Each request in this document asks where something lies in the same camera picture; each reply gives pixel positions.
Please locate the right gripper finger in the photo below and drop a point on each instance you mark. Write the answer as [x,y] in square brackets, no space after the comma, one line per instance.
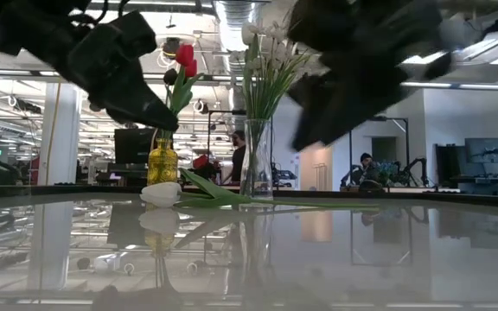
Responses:
[340,121]
[311,90]

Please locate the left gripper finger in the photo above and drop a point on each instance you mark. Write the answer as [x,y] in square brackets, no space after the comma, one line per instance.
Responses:
[147,103]
[136,118]

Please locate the white veined flower bunch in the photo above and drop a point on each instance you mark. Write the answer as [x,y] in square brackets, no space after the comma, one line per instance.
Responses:
[281,52]

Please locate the yellow glass vase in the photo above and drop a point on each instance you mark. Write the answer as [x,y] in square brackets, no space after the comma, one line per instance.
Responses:
[162,164]

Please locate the red tulip bunch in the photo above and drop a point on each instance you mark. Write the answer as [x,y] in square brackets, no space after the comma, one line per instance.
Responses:
[185,55]

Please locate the large white tulip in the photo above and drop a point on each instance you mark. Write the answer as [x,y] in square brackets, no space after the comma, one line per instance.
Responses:
[160,194]

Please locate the clear glass vase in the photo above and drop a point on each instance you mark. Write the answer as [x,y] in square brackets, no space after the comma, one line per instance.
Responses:
[257,173]

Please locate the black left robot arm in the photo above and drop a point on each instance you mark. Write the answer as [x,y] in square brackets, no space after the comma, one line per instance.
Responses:
[24,26]

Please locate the black monitor screen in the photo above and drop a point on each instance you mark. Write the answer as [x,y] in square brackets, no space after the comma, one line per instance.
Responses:
[130,147]

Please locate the person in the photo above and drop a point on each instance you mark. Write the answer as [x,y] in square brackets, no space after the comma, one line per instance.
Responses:
[366,166]
[238,160]

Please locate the pale door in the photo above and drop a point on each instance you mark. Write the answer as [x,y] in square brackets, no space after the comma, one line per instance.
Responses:
[316,168]

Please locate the black dome object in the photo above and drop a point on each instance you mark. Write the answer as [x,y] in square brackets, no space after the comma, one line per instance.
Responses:
[370,185]

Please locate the white column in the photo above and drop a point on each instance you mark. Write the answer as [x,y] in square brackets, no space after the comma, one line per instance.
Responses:
[63,138]

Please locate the red bag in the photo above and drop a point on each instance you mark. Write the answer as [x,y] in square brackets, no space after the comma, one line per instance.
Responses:
[200,162]

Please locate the long light bar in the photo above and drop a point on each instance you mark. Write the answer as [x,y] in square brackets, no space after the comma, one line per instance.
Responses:
[469,86]

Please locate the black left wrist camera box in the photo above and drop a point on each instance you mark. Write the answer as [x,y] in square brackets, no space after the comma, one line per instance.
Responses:
[119,43]

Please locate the black metal frame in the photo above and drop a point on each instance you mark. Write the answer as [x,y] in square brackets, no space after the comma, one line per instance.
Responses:
[227,112]
[398,118]

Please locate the black ceiling camera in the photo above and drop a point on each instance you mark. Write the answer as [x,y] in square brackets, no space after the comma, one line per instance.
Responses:
[171,45]

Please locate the silver ribbed air duct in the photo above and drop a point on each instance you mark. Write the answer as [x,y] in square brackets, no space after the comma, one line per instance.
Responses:
[231,26]

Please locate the grey wall monitor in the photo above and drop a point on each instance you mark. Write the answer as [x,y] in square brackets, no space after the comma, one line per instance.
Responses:
[487,144]

